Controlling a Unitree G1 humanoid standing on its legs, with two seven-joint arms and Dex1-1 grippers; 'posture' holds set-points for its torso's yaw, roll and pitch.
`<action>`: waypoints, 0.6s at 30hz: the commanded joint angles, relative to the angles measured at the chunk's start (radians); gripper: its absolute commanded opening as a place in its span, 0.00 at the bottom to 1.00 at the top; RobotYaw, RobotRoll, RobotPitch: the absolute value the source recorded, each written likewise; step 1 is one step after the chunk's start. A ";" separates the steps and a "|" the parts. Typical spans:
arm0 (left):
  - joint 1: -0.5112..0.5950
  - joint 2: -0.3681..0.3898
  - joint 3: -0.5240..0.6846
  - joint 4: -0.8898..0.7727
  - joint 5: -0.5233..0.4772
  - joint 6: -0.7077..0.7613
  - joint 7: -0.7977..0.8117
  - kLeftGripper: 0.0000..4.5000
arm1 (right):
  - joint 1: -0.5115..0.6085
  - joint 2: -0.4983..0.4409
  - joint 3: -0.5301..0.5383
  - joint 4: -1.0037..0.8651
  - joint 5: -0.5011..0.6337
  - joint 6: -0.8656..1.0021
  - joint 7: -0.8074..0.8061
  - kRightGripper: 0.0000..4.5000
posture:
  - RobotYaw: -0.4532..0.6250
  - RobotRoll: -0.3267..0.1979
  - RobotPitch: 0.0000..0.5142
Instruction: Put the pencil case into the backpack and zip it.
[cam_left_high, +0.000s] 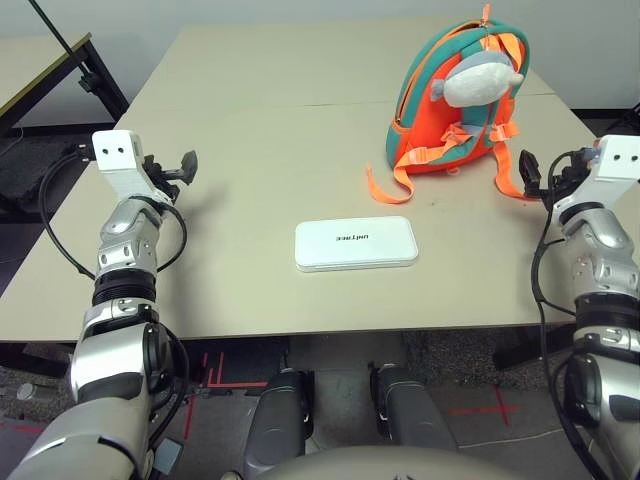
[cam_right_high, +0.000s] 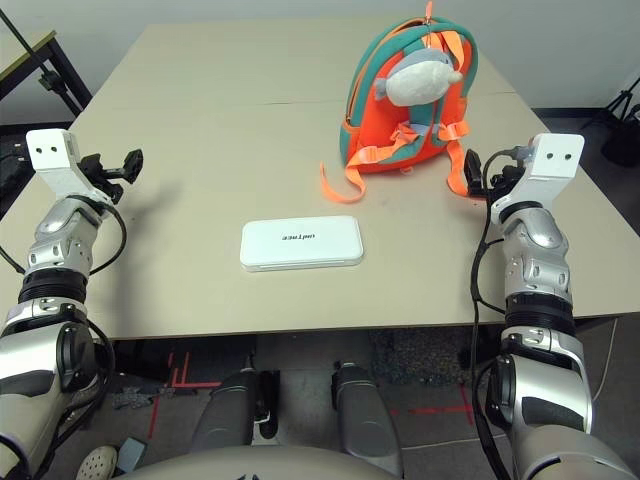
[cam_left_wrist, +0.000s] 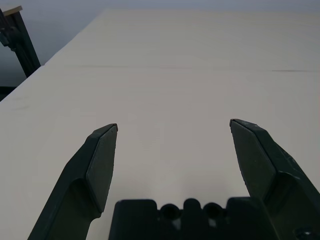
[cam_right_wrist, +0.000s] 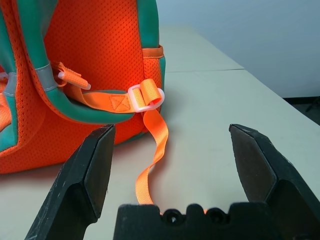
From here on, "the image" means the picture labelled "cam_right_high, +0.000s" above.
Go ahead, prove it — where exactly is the small grey box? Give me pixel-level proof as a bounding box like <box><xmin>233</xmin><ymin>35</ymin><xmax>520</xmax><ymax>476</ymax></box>
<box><xmin>118</xmin><ymin>437</ymin><xmax>147</xmax><ymax>474</ymax></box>

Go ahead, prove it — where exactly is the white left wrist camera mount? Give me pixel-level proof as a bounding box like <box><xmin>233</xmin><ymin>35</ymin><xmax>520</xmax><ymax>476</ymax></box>
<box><xmin>24</xmin><ymin>128</ymin><xmax>115</xmax><ymax>207</ymax></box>

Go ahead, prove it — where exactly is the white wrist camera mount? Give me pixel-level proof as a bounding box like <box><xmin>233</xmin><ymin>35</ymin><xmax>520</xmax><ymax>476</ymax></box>
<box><xmin>490</xmin><ymin>132</ymin><xmax>585</xmax><ymax>224</ymax></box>
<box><xmin>24</xmin><ymin>128</ymin><xmax>115</xmax><ymax>207</ymax></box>

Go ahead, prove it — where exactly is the grey robot right leg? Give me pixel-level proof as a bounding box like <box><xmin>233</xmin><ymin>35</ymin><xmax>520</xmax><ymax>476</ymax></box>
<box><xmin>330</xmin><ymin>362</ymin><xmax>404</xmax><ymax>476</ymax></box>

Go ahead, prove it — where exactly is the black bag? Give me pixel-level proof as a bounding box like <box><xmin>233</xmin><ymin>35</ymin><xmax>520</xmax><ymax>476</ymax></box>
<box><xmin>599</xmin><ymin>117</ymin><xmax>640</xmax><ymax>169</ymax></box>

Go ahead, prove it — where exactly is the grey textured scrap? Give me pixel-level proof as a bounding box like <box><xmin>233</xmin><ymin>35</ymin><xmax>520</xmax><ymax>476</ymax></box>
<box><xmin>110</xmin><ymin>383</ymin><xmax>157</xmax><ymax>410</ymax></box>

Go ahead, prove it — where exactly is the grey robot left leg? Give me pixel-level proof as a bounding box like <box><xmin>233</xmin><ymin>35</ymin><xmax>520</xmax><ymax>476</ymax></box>
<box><xmin>188</xmin><ymin>367</ymin><xmax>282</xmax><ymax>454</ymax></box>

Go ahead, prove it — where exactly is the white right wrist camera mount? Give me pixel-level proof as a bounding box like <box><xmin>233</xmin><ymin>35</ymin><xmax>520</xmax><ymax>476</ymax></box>
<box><xmin>490</xmin><ymin>132</ymin><xmax>585</xmax><ymax>224</ymax></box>

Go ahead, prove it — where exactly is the black framed side table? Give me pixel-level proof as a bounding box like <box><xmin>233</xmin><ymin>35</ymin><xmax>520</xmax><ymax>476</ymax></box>
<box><xmin>0</xmin><ymin>28</ymin><xmax>95</xmax><ymax>119</ymax></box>

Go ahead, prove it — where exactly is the orange and teal backpack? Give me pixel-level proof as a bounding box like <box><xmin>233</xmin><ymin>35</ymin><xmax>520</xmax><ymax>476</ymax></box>
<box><xmin>319</xmin><ymin>13</ymin><xmax>482</xmax><ymax>205</ymax></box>

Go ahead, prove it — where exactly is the black tripod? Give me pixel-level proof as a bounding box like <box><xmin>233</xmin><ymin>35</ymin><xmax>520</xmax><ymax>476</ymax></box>
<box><xmin>602</xmin><ymin>74</ymin><xmax>640</xmax><ymax>126</ymax></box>

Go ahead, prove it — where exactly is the grey robot leg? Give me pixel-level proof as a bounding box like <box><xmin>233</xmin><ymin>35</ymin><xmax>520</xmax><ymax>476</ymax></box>
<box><xmin>188</xmin><ymin>367</ymin><xmax>282</xmax><ymax>454</ymax></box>
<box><xmin>330</xmin><ymin>362</ymin><xmax>404</xmax><ymax>476</ymax></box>

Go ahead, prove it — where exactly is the thin black pole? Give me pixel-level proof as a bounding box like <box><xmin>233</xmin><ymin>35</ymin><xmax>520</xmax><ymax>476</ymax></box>
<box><xmin>0</xmin><ymin>7</ymin><xmax>41</xmax><ymax>59</ymax></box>

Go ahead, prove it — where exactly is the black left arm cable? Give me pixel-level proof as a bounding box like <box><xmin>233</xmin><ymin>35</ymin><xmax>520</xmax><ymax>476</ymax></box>
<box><xmin>59</xmin><ymin>202</ymin><xmax>129</xmax><ymax>441</ymax></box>

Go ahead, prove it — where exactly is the grey white plush fish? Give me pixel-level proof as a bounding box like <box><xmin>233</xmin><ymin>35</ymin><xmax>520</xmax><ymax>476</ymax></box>
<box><xmin>372</xmin><ymin>48</ymin><xmax>464</xmax><ymax>109</ymax></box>

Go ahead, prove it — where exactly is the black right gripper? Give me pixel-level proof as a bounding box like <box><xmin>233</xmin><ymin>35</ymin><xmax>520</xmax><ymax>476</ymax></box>
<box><xmin>463</xmin><ymin>148</ymin><xmax>526</xmax><ymax>202</ymax></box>

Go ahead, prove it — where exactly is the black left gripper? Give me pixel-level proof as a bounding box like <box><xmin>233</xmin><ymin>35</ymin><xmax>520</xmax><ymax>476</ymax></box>
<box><xmin>79</xmin><ymin>148</ymin><xmax>146</xmax><ymax>205</ymax></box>

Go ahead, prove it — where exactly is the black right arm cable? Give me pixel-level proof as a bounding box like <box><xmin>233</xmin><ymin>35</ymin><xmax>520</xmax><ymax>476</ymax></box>
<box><xmin>468</xmin><ymin>147</ymin><xmax>524</xmax><ymax>480</ymax></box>

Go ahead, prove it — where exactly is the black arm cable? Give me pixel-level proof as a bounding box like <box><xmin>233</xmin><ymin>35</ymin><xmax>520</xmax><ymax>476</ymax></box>
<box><xmin>468</xmin><ymin>147</ymin><xmax>524</xmax><ymax>480</ymax></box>
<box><xmin>59</xmin><ymin>202</ymin><xmax>129</xmax><ymax>441</ymax></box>

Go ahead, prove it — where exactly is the white shoe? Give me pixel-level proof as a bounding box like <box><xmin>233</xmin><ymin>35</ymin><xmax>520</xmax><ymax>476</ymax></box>
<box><xmin>75</xmin><ymin>444</ymin><xmax>120</xmax><ymax>480</ymax></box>

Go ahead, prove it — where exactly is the grey robot torso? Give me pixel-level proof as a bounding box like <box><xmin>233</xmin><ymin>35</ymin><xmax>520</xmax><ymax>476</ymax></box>
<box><xmin>124</xmin><ymin>442</ymin><xmax>401</xmax><ymax>480</ymax></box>

